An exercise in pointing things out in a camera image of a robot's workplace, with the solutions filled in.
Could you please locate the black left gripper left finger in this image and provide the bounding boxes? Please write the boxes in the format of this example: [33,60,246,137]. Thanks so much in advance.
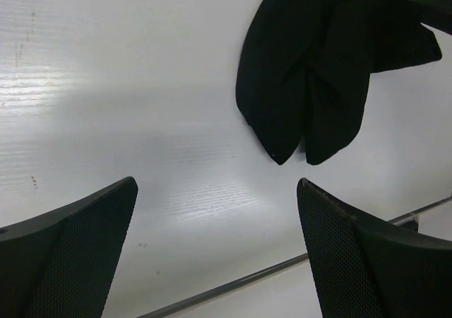
[1,177,138,317]

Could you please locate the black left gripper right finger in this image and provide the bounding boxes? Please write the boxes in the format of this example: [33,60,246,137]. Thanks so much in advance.
[297,178,451,317]

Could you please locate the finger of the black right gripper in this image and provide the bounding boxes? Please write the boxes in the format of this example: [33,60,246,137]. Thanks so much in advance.
[408,0,451,35]

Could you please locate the black skirt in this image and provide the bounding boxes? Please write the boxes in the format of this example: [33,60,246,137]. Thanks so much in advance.
[236,0,442,165]

